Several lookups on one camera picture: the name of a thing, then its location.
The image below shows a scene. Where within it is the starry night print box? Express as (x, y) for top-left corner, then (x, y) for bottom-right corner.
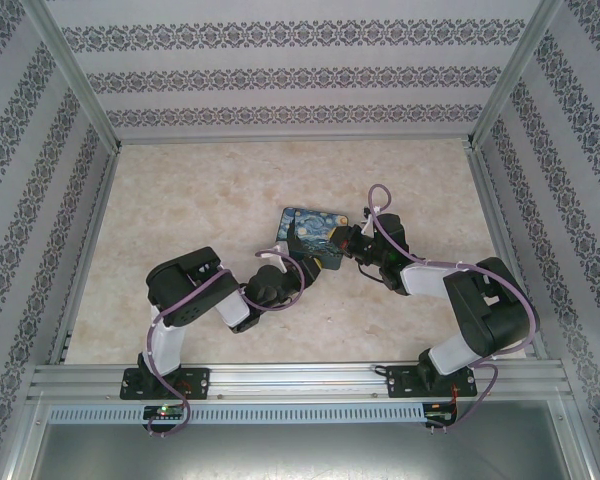
(275, 204), (349, 271)

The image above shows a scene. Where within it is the left controller circuit board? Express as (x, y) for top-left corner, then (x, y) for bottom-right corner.
(143, 405), (186, 420)

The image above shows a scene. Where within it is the controller circuit board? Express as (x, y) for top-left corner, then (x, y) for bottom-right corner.
(143, 405), (186, 420)
(424, 403), (459, 426)

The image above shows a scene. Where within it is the grey metal sheet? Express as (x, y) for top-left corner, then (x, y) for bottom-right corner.
(29, 422), (576, 480)

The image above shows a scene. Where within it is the right controller circuit board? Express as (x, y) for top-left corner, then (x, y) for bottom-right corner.
(424, 403), (459, 426)

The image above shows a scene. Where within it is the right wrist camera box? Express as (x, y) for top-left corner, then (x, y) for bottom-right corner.
(361, 202), (381, 234)

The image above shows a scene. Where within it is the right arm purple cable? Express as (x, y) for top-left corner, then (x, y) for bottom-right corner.
(368, 184), (539, 431)

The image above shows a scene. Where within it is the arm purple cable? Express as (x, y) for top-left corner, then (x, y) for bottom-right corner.
(147, 254), (309, 439)
(368, 184), (539, 431)

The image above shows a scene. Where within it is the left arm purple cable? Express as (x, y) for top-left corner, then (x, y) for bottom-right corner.
(147, 254), (309, 439)

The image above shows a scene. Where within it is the aluminium mounting rail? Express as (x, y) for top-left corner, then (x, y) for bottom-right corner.
(27, 362), (576, 402)

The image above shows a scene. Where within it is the aluminium rear rail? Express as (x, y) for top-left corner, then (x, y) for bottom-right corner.
(117, 134), (474, 148)

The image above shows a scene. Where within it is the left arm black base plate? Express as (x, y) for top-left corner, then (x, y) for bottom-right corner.
(119, 367), (212, 401)

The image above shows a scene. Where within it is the aluminium side rail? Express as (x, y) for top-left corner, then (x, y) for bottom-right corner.
(467, 144), (549, 359)
(49, 144), (122, 366)

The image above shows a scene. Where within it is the slotted grey cable duct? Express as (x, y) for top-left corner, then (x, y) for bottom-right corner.
(47, 404), (426, 424)

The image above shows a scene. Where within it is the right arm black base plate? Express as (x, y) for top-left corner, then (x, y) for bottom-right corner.
(385, 364), (479, 400)

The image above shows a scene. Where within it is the aluminium frame post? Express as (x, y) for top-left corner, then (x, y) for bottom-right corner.
(467, 0), (566, 149)
(22, 0), (124, 151)

